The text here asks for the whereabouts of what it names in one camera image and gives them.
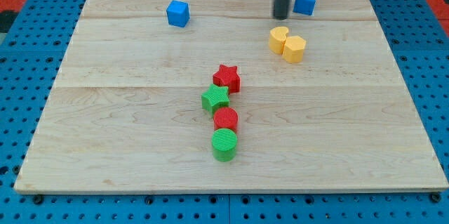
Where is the light wooden board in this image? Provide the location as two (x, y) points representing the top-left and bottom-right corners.
(14, 0), (448, 195)

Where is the green cylinder block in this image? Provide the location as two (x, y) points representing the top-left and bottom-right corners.
(211, 128), (238, 162)

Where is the yellow crescent block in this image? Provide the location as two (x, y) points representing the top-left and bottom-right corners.
(268, 26), (289, 55)

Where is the blue triangle block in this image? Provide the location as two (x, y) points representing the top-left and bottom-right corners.
(293, 0), (316, 15)

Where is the blue cube block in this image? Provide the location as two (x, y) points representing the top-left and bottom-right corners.
(166, 0), (190, 27)

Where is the yellow hexagon block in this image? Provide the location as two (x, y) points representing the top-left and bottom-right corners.
(282, 36), (307, 63)

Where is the red cylinder block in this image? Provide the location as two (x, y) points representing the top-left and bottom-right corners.
(213, 107), (239, 133)

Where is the red star block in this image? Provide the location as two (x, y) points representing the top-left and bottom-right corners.
(213, 65), (241, 94)

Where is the green star block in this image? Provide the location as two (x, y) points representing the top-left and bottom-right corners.
(201, 84), (229, 116)

